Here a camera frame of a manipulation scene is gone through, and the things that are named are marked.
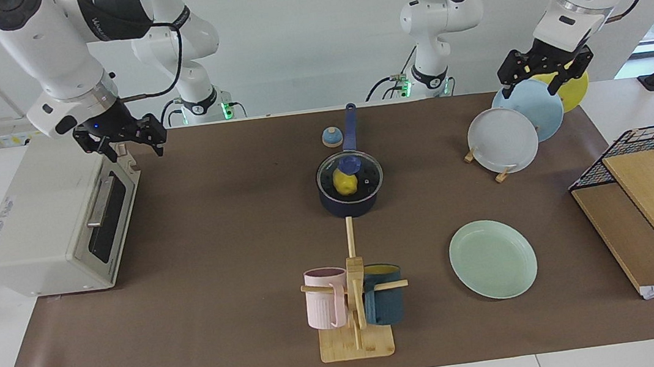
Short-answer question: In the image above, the light blue plate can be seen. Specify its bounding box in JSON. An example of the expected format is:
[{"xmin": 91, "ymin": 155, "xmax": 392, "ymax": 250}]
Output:
[{"xmin": 489, "ymin": 76, "xmax": 568, "ymax": 147}]

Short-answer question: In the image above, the brown table mat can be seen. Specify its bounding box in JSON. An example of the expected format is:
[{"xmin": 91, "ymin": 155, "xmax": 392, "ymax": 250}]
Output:
[{"xmin": 0, "ymin": 72, "xmax": 654, "ymax": 367}]

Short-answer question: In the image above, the grey plate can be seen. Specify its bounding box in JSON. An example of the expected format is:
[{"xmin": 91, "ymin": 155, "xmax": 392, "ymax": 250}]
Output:
[{"xmin": 464, "ymin": 103, "xmax": 543, "ymax": 178}]

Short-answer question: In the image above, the wooden mug tree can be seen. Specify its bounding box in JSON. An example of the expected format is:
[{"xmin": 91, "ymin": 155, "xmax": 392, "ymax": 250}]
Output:
[{"xmin": 293, "ymin": 211, "xmax": 417, "ymax": 366}]

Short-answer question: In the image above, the black base cable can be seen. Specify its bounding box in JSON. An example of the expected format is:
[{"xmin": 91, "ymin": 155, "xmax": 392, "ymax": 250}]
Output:
[
  {"xmin": 156, "ymin": 91, "xmax": 247, "ymax": 129},
  {"xmin": 360, "ymin": 44, "xmax": 424, "ymax": 105}
]

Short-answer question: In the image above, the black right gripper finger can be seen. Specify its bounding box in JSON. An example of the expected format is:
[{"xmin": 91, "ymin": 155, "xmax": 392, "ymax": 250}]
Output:
[
  {"xmin": 73, "ymin": 122, "xmax": 119, "ymax": 168},
  {"xmin": 134, "ymin": 112, "xmax": 171, "ymax": 161}
]

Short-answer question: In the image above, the dark blue mug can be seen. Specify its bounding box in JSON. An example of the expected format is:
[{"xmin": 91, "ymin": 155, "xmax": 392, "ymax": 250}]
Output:
[{"xmin": 360, "ymin": 261, "xmax": 407, "ymax": 328}]

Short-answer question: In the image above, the black pot purple handle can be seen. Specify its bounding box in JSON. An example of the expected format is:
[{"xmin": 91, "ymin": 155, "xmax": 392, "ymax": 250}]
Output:
[{"xmin": 307, "ymin": 100, "xmax": 388, "ymax": 220}]

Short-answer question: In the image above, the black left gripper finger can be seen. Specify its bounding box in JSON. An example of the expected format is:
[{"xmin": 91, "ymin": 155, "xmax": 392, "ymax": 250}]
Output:
[
  {"xmin": 543, "ymin": 47, "xmax": 598, "ymax": 96},
  {"xmin": 495, "ymin": 49, "xmax": 532, "ymax": 99}
]

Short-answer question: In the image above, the pink mug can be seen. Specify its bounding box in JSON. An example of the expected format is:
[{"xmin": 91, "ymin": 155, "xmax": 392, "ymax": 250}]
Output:
[{"xmin": 302, "ymin": 265, "xmax": 353, "ymax": 332}]

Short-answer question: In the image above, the beige toaster oven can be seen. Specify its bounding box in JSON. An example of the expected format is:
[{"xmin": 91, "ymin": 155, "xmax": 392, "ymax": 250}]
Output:
[{"xmin": 0, "ymin": 127, "xmax": 154, "ymax": 302}]

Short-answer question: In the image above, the black left base cable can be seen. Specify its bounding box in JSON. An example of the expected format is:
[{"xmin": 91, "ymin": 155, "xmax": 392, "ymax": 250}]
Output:
[{"xmin": 360, "ymin": 44, "xmax": 424, "ymax": 105}]

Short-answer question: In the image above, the glass lid blue knob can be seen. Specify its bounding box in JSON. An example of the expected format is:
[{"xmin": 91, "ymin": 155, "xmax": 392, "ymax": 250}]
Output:
[{"xmin": 314, "ymin": 147, "xmax": 386, "ymax": 205}]

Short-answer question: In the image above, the yellow plate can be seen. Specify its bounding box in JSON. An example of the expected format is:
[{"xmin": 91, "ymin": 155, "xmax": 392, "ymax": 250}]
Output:
[{"xmin": 530, "ymin": 67, "xmax": 593, "ymax": 117}]

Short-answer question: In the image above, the wooden plate rack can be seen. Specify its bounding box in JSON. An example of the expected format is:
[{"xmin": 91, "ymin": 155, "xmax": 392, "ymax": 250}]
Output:
[{"xmin": 463, "ymin": 144, "xmax": 518, "ymax": 187}]

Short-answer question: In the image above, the white wall socket strip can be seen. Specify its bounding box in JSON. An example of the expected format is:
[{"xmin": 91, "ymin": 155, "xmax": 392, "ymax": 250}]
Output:
[{"xmin": 0, "ymin": 113, "xmax": 49, "ymax": 149}]

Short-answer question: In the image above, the yellow potato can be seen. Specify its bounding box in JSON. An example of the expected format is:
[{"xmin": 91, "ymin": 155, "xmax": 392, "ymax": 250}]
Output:
[{"xmin": 332, "ymin": 167, "xmax": 360, "ymax": 198}]

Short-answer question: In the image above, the black right base cable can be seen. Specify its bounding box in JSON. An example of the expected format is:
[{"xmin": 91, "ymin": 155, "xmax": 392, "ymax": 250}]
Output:
[{"xmin": 156, "ymin": 91, "xmax": 247, "ymax": 129}]

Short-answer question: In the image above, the green plate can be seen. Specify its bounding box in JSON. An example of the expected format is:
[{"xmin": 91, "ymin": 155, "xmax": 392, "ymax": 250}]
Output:
[{"xmin": 445, "ymin": 213, "xmax": 541, "ymax": 305}]

